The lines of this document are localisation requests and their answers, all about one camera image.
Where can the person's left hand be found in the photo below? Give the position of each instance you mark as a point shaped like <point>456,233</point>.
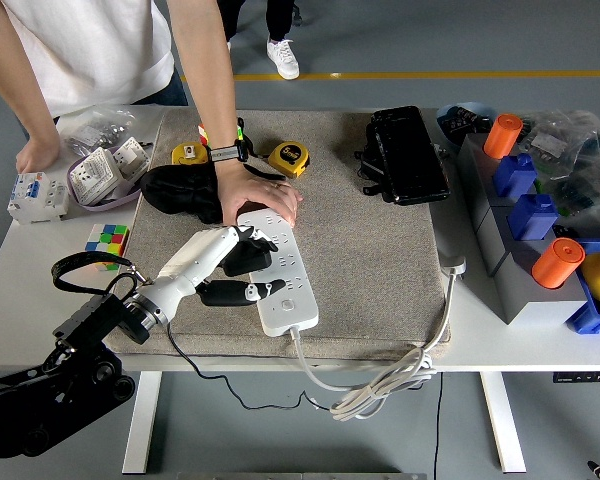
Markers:
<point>255,192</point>

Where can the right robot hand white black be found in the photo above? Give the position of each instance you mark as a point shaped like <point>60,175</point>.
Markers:
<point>597,471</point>

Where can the person's right hand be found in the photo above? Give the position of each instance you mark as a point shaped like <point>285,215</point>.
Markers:
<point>37,157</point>

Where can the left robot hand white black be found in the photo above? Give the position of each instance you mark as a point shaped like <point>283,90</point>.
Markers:
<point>190,260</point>

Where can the black plug adapter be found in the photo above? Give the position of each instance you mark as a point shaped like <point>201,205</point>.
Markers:
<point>245,262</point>

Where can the white power strip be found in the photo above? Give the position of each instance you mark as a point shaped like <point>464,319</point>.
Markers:
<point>290,310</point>

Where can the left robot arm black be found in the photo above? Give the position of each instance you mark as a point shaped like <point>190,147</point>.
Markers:
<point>40,400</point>

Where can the person's left forearm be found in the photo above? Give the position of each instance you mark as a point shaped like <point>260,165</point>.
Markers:
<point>207,75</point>

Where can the person's right forearm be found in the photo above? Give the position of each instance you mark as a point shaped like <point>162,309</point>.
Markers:
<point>17,85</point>

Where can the white circuit breaker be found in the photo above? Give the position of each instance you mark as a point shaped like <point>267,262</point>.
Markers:
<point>40,200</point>

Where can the yellow tape measure 5m print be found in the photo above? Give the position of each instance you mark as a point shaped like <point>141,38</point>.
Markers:
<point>287,157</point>

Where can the black wristwatch grey band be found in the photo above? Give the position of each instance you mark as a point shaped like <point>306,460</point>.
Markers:
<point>222,152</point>

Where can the clear bag of screws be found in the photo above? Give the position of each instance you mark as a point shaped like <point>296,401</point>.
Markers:
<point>100,130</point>

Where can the black cloth pouch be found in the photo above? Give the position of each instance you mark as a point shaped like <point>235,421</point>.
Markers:
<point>180,192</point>

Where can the yellow tape measure black face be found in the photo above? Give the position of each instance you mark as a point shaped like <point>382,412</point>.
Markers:
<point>187,152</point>

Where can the purple tray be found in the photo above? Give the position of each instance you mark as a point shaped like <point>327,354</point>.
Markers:
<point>112,204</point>

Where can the black desk control panel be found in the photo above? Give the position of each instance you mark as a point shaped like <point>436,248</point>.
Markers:
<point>575,377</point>

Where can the white table leg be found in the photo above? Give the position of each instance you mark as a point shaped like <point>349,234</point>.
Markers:
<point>142,425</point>
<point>502,425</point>

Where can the grey-brown mat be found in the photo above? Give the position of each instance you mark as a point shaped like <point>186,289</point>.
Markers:
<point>360,260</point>

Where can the person in white shoes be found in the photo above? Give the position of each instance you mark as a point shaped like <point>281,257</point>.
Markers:
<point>282,57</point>

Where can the blue plastic bin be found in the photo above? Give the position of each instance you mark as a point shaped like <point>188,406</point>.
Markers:
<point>587,315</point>

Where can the black electronic device case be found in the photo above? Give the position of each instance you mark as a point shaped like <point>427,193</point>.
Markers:
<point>410,155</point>

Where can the grey block holder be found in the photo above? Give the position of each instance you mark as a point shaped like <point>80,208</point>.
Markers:
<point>473,180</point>
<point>525,310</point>

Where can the black office chair base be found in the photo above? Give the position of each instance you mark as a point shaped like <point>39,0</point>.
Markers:
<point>298,20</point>

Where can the light blue bowl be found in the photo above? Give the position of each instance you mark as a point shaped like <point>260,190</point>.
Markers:
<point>451,142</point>

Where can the orange cylinder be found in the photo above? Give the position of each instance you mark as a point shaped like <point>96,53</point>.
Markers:
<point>558,262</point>
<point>503,135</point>

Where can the black component packets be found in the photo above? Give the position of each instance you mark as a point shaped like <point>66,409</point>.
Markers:
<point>461,122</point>

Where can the blue plastic block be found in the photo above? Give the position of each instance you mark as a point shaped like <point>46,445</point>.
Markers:
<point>515,175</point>
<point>533,217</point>

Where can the clear bag of dark parts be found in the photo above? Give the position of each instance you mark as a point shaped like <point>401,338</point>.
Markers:
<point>590,190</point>

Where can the clear bag with white label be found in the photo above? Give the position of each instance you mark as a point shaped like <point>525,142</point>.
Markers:
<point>547,142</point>

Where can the white wall socket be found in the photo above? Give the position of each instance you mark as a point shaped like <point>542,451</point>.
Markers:
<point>95,175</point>
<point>130,157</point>

